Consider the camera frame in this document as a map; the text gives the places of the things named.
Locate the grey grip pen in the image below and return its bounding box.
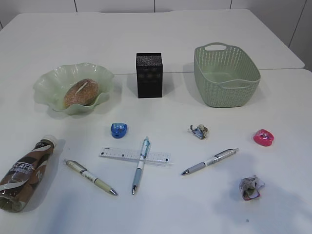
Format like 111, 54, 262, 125
181, 148, 239, 176

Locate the pink pencil sharpener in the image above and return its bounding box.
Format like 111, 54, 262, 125
253, 129, 274, 147

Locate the cream grip pen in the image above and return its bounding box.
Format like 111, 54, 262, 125
64, 159, 118, 196

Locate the sugared bread roll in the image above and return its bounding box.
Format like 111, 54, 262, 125
63, 78, 99, 108

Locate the green plastic woven basket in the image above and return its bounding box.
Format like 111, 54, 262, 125
194, 42, 261, 108

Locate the clear plastic ruler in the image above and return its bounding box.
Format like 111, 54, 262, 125
99, 147, 172, 166

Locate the blue grip pen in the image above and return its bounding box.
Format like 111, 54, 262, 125
132, 136, 150, 195

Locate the large paper ball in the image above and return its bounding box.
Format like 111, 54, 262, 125
239, 175, 265, 201

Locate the brown Nescafe coffee bottle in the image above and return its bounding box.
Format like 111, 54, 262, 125
0, 135, 58, 213

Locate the black mesh pen holder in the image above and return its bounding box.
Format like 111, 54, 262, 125
136, 53, 163, 98

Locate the blue pencil sharpener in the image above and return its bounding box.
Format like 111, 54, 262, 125
111, 123, 127, 139

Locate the small paper ball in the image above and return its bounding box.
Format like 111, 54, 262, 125
188, 124, 209, 140

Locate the green wavy glass plate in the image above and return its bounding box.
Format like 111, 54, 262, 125
33, 62, 114, 115

